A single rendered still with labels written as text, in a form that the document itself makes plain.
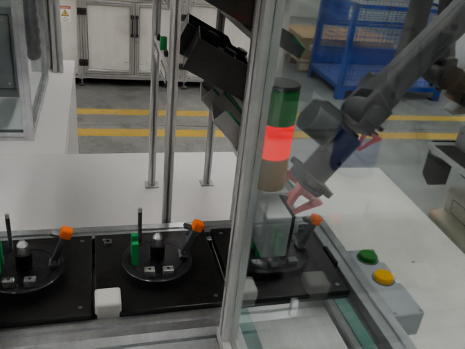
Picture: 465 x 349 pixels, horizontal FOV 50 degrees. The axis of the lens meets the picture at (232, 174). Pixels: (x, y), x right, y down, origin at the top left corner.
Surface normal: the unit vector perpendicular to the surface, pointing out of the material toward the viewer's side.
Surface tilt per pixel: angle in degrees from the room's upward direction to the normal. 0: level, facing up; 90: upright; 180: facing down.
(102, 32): 90
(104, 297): 0
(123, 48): 90
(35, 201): 0
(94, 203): 0
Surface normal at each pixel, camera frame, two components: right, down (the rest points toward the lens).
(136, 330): 0.10, -0.88
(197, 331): 0.24, 0.47
